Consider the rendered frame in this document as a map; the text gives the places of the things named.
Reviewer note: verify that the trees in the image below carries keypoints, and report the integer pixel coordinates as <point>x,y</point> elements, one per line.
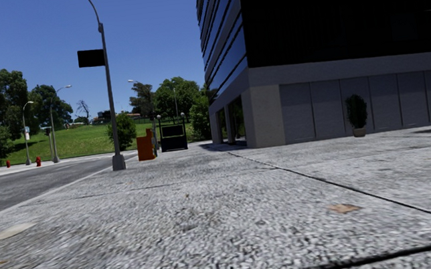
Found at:
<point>14,106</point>
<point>178,98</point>

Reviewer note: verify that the potted bush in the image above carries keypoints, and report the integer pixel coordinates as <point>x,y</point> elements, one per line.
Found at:
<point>357,112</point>

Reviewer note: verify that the dark stairway railing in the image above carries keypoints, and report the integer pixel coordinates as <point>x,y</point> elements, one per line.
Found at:
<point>173,137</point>

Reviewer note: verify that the orange box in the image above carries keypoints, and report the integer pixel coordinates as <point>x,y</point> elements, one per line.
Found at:
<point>145,147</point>

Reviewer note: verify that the tree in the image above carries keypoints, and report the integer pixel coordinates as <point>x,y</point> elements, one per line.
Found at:
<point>122,130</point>

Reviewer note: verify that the glass tower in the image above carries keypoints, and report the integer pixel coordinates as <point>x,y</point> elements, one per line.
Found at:
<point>328,31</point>

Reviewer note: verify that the traffic light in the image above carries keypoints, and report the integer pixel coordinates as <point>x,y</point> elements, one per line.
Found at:
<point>49,140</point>

